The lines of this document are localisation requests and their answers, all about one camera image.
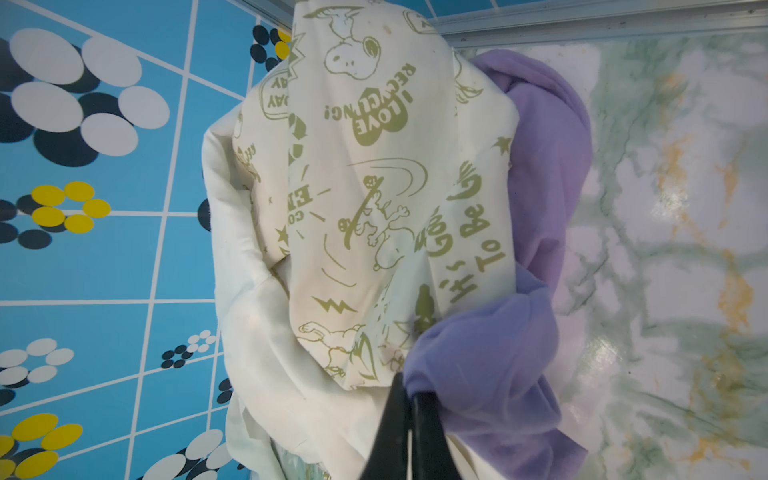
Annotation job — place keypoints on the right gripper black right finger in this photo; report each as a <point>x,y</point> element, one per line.
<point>430,456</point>

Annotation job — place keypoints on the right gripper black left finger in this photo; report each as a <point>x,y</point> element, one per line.
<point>389,456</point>

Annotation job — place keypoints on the purple cloth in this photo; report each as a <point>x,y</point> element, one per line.
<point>486,366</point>

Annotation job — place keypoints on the plain white cloth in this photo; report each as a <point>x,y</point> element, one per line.
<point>311,367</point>

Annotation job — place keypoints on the cream green printed cloth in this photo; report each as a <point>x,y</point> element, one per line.
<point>364,67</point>

